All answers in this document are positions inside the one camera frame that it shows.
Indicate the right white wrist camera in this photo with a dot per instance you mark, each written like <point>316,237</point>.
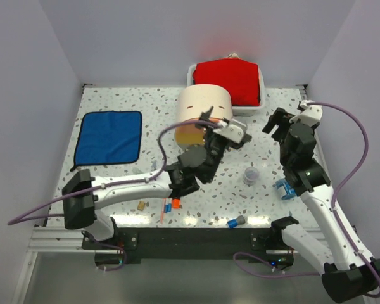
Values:
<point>309,115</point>

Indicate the aluminium frame rail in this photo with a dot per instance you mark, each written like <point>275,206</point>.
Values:
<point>55,237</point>

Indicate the clear round pin jar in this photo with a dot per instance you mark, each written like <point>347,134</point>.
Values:
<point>251,176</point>

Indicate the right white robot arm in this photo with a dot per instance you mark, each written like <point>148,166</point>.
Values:
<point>346,267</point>

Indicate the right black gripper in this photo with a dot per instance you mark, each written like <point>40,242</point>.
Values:
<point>278,114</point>

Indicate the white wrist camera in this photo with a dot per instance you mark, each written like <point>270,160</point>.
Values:
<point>234,130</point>
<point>309,115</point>

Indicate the beige round drawer organizer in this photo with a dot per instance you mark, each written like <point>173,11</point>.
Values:
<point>195,100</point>

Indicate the clear green-capped tube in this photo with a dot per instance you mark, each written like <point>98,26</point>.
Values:
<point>136,171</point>

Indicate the white plastic basket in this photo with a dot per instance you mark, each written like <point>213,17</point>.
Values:
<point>240,111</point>

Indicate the black orange highlighter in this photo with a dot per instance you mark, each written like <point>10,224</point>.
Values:
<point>176,203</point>

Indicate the blue grey glue stick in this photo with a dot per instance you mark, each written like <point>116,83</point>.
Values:
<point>240,220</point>

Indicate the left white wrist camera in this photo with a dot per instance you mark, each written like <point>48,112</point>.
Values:
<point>234,130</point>

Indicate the orange thin pen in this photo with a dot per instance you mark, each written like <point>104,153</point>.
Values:
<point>163,211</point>

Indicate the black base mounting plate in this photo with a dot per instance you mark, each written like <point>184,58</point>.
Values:
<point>115,255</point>

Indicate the white blue-capped marker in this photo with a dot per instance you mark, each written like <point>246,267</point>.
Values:
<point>167,206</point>

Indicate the small tan eraser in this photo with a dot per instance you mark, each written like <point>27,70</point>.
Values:
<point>141,205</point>

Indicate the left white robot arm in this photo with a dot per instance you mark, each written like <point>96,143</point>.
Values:
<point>84,196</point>

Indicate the red folded cloth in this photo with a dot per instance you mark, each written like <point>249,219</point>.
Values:
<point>239,77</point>

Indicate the blue microfiber cloth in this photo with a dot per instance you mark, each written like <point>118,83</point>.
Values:
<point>108,138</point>

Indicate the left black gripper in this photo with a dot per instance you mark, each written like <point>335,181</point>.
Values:
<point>211,134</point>

